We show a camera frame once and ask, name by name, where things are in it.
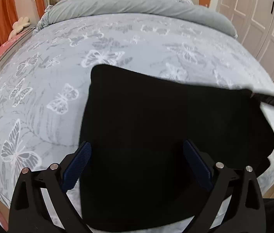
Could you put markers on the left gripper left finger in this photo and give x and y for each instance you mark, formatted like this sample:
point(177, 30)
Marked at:
point(28, 212)

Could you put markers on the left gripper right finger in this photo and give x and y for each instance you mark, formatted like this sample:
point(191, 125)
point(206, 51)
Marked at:
point(235, 203)

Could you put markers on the black pants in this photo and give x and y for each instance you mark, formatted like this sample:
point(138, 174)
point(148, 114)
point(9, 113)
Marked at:
point(141, 173)

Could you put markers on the butterfly print bed sheet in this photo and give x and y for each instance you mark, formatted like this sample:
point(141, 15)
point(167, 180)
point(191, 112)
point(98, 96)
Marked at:
point(44, 88)

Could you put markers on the pink topped side cabinet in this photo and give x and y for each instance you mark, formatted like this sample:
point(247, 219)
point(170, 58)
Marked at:
point(9, 48)

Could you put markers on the cream flower plush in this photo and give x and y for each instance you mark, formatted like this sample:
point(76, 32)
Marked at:
point(19, 26)

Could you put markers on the grey folded duvet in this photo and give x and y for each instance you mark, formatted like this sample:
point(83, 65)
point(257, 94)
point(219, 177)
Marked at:
point(70, 9)

